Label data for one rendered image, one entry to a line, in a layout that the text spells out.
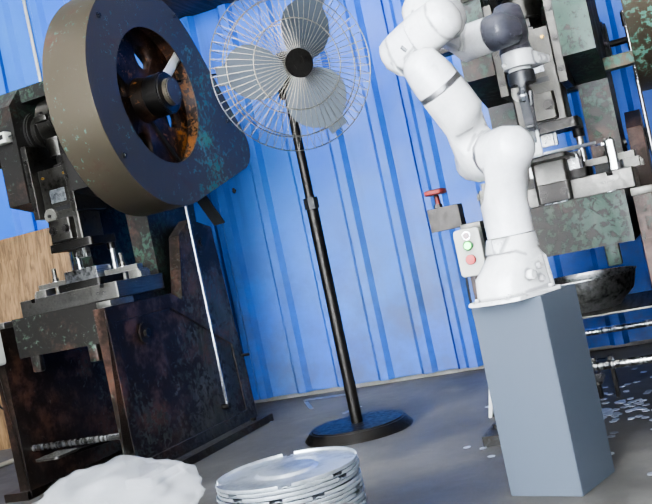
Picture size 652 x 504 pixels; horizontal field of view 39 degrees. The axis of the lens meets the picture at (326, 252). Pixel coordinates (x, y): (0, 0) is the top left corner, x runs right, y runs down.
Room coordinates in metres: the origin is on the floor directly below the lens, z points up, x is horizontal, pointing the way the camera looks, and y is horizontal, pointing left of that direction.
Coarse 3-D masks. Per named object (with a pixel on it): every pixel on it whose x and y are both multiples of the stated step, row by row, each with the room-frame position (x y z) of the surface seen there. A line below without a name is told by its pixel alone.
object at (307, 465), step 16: (320, 448) 1.97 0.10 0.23; (336, 448) 1.95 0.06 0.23; (256, 464) 1.96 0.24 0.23; (272, 464) 1.93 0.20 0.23; (288, 464) 1.87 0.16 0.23; (304, 464) 1.84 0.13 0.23; (320, 464) 1.83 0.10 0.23; (336, 464) 1.80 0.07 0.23; (224, 480) 1.87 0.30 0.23; (240, 480) 1.84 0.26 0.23; (256, 480) 1.81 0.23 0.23; (272, 480) 1.78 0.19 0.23; (288, 480) 1.76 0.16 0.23; (304, 480) 1.71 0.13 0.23
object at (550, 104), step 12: (528, 36) 2.75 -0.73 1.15; (540, 36) 2.73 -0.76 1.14; (540, 48) 2.74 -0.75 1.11; (552, 60) 2.73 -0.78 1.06; (540, 72) 2.75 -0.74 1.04; (552, 72) 2.73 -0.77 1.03; (540, 84) 2.75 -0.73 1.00; (552, 84) 2.74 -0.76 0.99; (516, 96) 2.76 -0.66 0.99; (540, 96) 2.72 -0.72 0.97; (552, 96) 2.71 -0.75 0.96; (564, 96) 2.75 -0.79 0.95; (516, 108) 2.78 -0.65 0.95; (540, 108) 2.72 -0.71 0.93; (552, 108) 2.71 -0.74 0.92; (564, 108) 2.73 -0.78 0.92; (540, 120) 2.73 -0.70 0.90; (552, 120) 2.74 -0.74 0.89
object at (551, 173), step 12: (552, 156) 2.54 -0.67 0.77; (564, 156) 2.57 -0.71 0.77; (540, 168) 2.67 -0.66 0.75; (552, 168) 2.66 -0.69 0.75; (564, 168) 2.65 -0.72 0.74; (540, 180) 2.68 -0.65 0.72; (552, 180) 2.66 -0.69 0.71; (564, 180) 2.65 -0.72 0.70; (540, 192) 2.68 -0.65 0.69; (552, 192) 2.67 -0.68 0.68; (564, 192) 2.65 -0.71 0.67; (540, 204) 2.68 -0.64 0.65
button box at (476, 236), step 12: (468, 228) 2.59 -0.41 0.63; (480, 228) 2.61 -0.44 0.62; (456, 240) 2.61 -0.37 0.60; (468, 240) 2.59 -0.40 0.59; (480, 240) 2.58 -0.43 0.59; (468, 252) 2.60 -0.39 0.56; (480, 252) 2.58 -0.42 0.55; (468, 264) 2.60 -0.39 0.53; (480, 264) 2.59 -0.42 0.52; (468, 276) 2.60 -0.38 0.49; (468, 288) 2.63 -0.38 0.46
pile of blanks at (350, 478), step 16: (352, 464) 1.79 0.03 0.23; (320, 480) 1.72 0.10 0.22; (336, 480) 1.74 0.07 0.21; (352, 480) 1.77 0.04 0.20; (224, 496) 1.77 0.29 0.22; (240, 496) 1.73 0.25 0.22; (256, 496) 1.71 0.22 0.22; (272, 496) 1.70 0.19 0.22; (288, 496) 1.70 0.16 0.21; (304, 496) 1.71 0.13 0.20; (320, 496) 1.72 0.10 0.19; (336, 496) 1.73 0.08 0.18; (352, 496) 1.77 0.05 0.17
